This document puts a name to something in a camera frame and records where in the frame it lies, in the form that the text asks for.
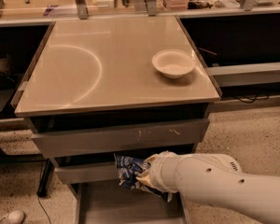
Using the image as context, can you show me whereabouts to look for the grey top drawer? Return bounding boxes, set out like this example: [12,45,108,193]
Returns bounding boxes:
[32,119,210,158]

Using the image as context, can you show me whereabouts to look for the white shoe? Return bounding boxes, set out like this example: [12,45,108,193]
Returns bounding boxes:
[0,210,26,224]

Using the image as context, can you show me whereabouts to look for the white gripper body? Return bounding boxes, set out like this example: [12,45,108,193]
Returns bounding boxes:
[148,151,178,193]

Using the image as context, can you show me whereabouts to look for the grey open bottom drawer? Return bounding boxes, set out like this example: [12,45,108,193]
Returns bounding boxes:
[75,180,191,224]

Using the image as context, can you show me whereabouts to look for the white bowl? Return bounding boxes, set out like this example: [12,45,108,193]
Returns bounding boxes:
[151,49,195,78]

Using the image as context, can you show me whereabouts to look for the metal bracket left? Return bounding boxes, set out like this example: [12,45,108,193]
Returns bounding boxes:
[75,0,88,20]

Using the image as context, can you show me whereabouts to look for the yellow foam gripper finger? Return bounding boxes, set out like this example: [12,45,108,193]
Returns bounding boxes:
[136,170,152,188]

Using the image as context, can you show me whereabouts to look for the grey middle drawer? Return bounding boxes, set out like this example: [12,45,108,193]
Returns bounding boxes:
[55,161,119,185]

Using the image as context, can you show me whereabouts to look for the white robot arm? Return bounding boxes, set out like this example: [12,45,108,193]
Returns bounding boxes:
[138,151,280,224]

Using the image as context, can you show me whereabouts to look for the grey drawer cabinet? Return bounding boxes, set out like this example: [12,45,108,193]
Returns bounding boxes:
[14,15,222,224]

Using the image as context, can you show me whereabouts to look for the blue chip bag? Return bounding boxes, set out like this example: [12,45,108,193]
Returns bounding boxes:
[114,154,172,203]

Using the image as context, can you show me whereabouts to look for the metal bracket middle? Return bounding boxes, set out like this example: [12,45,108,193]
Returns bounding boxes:
[147,0,157,16]

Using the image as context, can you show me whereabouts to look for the black floor cable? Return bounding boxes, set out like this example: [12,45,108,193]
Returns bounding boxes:
[36,161,52,224]

